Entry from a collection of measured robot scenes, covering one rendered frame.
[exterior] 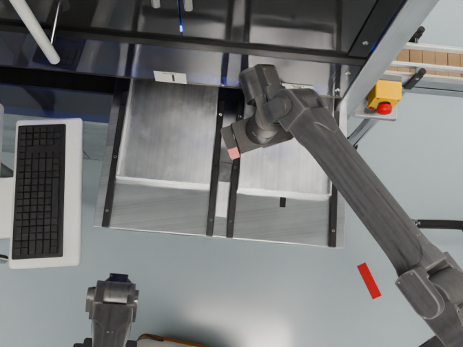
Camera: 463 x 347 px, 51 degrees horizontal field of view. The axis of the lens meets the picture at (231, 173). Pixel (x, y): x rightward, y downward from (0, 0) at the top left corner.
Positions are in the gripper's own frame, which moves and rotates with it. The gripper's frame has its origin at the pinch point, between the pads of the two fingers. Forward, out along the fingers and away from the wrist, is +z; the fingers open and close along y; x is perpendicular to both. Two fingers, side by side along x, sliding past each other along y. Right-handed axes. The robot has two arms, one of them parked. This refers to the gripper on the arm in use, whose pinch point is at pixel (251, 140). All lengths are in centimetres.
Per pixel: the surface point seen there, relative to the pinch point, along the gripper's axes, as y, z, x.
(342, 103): -34.7, 24.5, -6.0
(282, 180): -12.0, 31.3, 8.5
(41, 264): 59, 43, 8
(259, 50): -9.7, 2.1, -20.0
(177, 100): 8.1, 36.1, -24.3
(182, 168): 13.5, 34.1, -4.4
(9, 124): 64, 82, -48
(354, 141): -66, 94, -1
